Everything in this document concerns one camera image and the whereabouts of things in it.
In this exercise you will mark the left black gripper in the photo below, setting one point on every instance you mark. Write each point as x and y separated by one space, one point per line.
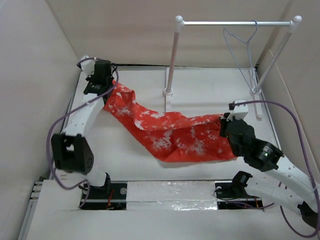
90 79

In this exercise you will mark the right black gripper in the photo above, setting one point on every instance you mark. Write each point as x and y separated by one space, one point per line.
224 123

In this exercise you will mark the red white patterned trousers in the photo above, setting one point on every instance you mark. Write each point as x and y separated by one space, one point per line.
170 137

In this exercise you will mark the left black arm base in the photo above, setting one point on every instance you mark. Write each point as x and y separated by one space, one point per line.
114 199

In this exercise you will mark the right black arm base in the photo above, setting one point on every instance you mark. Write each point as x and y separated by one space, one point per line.
231 194

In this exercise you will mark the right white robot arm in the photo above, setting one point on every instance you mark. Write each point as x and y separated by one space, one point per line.
298 195

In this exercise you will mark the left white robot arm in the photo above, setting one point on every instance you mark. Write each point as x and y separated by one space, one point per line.
71 151

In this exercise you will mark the silver foil tape strip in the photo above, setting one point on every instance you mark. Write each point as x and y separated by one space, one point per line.
171 195

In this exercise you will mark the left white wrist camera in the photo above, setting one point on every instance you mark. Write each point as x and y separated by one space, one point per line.
87 65

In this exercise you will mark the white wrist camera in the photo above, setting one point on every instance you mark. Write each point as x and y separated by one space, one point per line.
238 110
87 65

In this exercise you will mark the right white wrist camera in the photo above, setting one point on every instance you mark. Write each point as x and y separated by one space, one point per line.
238 110

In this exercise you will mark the white clothes rack frame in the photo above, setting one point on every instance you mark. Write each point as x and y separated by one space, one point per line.
180 23

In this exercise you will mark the blue wire hanger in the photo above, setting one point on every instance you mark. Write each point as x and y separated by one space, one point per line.
246 42

